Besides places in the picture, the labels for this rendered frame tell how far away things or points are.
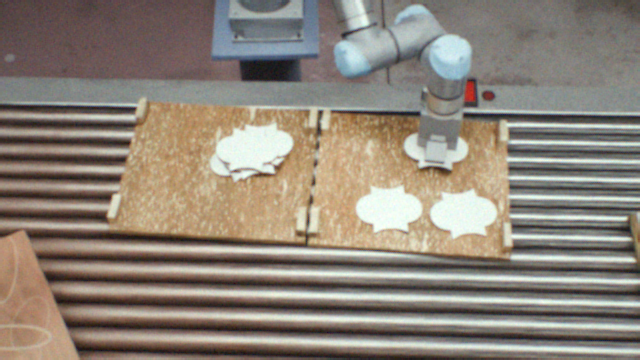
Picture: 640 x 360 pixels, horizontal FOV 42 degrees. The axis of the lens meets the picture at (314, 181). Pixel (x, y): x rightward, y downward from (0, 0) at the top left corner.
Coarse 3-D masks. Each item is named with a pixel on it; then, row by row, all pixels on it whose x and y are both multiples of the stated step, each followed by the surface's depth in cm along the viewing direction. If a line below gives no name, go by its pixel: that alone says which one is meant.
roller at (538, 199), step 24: (0, 192) 182; (24, 192) 182; (48, 192) 182; (72, 192) 181; (96, 192) 181; (312, 192) 180; (528, 192) 178; (552, 192) 178; (576, 192) 178; (600, 192) 178; (624, 192) 178
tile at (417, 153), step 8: (416, 136) 183; (408, 144) 182; (464, 144) 182; (408, 152) 181; (416, 152) 181; (424, 152) 181; (448, 152) 181; (456, 152) 181; (464, 152) 181; (416, 160) 180; (424, 160) 180; (448, 160) 179; (456, 160) 179; (448, 168) 178
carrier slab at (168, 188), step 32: (160, 128) 188; (192, 128) 188; (224, 128) 188; (288, 128) 188; (128, 160) 183; (160, 160) 183; (192, 160) 183; (288, 160) 182; (128, 192) 178; (160, 192) 178; (192, 192) 178; (224, 192) 178; (256, 192) 178; (288, 192) 178; (128, 224) 174; (160, 224) 173; (192, 224) 173; (224, 224) 173; (256, 224) 173; (288, 224) 173
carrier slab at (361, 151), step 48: (336, 144) 185; (384, 144) 184; (480, 144) 184; (336, 192) 177; (432, 192) 177; (480, 192) 177; (336, 240) 170; (384, 240) 170; (432, 240) 170; (480, 240) 170
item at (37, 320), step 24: (0, 240) 160; (24, 240) 160; (0, 264) 157; (24, 264) 156; (0, 288) 154; (24, 288) 154; (48, 288) 153; (0, 312) 151; (24, 312) 151; (48, 312) 151; (0, 336) 148; (24, 336) 148; (48, 336) 148
